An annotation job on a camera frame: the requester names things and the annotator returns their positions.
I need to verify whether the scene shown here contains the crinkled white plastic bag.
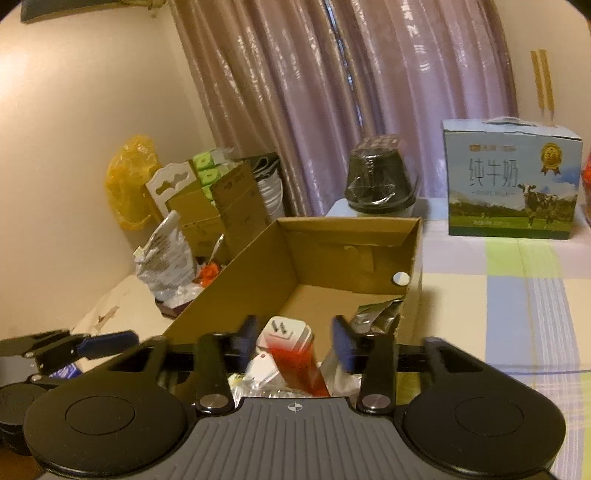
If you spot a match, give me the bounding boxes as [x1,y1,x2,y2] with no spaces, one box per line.
[134,210,199,305]

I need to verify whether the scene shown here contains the yellow wall hanging strip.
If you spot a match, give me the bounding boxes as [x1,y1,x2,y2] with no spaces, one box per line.
[530,48,555,118]

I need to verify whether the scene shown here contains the white charger plug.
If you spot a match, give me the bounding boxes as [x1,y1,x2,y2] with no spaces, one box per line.
[256,316,315,354]

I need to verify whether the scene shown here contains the black and white bag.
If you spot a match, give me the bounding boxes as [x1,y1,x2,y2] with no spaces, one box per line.
[252,156,283,222]

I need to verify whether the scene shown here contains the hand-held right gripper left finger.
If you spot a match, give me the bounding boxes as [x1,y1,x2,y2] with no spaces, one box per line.
[106,315,258,415]

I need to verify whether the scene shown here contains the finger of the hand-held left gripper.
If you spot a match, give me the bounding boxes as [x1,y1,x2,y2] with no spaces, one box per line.
[0,329,139,376]
[28,371,77,387]

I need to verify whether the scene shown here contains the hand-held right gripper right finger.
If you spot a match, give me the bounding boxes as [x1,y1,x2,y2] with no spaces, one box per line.
[333,316,485,415]

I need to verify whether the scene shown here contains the brown cardboard box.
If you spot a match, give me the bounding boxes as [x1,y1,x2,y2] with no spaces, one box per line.
[161,217,423,365]

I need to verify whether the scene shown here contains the green tissue boxes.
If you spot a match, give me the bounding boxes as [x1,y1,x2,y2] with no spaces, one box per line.
[191,148,236,204]

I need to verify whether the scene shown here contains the blue milk carton with handle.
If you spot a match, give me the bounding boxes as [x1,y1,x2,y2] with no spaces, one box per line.
[441,116,583,241]

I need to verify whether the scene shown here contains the dark wall object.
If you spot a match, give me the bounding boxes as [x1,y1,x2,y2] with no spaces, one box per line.
[21,0,169,24]

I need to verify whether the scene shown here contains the small brown carton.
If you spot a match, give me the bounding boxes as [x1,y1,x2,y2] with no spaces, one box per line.
[166,187,227,259]

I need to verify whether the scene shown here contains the red snack packet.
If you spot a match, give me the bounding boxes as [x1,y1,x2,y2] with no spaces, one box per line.
[270,340,332,398]

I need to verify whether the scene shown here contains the yellow plastic bag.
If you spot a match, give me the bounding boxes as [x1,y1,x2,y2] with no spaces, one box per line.
[105,135,160,230]

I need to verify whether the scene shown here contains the checked cloth covered desktop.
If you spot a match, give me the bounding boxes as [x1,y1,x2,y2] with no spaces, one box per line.
[323,196,591,402]

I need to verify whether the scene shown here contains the pink curtain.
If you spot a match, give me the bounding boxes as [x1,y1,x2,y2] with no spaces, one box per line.
[168,0,518,217]

